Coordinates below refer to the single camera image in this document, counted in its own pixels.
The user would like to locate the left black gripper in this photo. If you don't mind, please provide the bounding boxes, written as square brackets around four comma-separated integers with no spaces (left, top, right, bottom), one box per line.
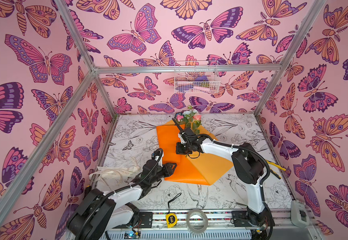
[147,162,177,187]

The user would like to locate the small pink fake rose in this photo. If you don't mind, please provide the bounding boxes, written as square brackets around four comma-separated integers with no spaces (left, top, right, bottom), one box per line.
[175,113,186,125]

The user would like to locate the white fake rose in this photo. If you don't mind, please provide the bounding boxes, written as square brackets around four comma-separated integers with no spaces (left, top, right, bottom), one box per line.
[182,106,198,128]

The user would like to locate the orange wrapping paper sheet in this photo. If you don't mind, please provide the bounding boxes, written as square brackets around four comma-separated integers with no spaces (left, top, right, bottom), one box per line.
[156,121,234,186]

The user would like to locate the white ribbon string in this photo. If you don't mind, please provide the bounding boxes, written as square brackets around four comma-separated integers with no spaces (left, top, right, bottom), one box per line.
[89,155,143,193]

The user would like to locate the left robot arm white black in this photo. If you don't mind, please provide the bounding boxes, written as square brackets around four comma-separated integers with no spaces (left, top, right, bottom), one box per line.
[66,148,177,240]

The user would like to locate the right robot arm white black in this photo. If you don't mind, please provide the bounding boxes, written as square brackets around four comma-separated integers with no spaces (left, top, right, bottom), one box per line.
[172,119,275,228]

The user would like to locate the yellow tape measure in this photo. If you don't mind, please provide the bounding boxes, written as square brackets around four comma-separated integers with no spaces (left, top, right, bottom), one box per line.
[165,193,182,228]

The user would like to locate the clear tape roll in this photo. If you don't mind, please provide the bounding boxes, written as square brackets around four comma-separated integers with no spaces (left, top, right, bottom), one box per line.
[186,209,209,235]

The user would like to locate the green circuit board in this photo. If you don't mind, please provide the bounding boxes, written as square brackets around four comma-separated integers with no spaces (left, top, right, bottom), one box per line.
[124,231,140,240]

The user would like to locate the grey plastic clamp device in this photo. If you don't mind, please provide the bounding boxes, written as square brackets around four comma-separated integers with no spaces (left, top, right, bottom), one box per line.
[291,200,310,228]

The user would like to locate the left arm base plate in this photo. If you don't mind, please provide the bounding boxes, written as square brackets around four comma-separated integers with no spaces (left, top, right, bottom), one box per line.
[131,212,153,229]

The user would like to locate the white wire basket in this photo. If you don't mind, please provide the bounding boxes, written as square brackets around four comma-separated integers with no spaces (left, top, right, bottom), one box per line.
[173,61,221,95]

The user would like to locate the yellow handled pliers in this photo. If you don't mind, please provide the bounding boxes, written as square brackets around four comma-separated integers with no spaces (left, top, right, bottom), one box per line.
[265,160,287,180]

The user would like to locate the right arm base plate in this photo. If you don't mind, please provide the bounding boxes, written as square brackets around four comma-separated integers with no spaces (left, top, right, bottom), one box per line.
[231,210,275,230]

